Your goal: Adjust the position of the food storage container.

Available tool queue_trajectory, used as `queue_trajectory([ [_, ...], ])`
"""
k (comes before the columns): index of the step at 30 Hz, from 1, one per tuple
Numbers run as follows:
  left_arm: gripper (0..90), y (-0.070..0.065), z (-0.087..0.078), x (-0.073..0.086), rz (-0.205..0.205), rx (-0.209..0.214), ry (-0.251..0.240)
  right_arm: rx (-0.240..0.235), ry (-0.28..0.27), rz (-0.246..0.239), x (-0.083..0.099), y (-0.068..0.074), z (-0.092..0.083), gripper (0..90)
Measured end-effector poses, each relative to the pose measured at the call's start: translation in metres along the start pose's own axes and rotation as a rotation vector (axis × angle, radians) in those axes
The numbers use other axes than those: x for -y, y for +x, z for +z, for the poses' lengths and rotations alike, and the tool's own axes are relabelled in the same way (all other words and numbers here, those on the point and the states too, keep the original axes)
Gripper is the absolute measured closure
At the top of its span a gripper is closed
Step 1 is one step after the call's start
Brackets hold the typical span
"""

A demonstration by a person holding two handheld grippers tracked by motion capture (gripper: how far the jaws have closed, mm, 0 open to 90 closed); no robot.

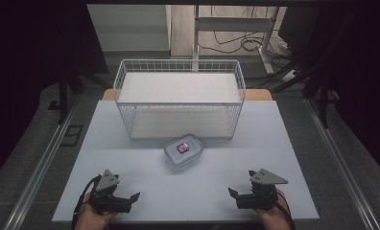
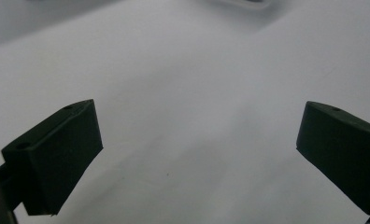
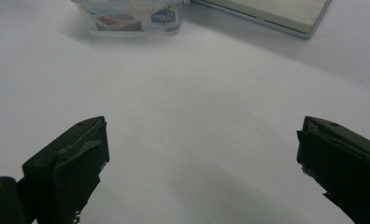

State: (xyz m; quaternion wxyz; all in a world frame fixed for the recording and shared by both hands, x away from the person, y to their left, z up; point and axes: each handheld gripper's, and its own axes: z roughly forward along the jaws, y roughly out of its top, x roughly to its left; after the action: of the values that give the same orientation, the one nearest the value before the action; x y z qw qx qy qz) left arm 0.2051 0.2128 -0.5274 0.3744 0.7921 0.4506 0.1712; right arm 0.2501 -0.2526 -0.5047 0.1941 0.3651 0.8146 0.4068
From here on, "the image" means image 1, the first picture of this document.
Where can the clear plastic lidded container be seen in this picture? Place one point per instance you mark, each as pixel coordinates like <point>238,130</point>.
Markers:
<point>184,150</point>

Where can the white metal desk frame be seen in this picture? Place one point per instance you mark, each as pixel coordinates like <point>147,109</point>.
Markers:
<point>234,24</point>

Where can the person's left hand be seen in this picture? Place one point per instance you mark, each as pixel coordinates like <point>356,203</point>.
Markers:
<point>93,217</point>

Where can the white cabinet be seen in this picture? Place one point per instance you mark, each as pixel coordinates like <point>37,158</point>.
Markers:
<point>130,28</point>

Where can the white power strip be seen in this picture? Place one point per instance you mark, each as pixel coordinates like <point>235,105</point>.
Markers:
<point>289,76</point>

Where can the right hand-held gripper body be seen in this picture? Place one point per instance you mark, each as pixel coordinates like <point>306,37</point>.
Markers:
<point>261,195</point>

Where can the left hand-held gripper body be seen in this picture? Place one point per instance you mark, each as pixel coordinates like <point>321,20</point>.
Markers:
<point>107,199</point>

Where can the aluminium rail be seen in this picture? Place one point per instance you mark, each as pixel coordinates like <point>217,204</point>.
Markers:
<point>341,166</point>
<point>39,169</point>

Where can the black tripod stand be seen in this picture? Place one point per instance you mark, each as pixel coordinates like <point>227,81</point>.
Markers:
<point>63,92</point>
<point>322,92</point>

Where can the person's right hand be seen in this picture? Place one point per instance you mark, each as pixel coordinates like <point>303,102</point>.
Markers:
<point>274,215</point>

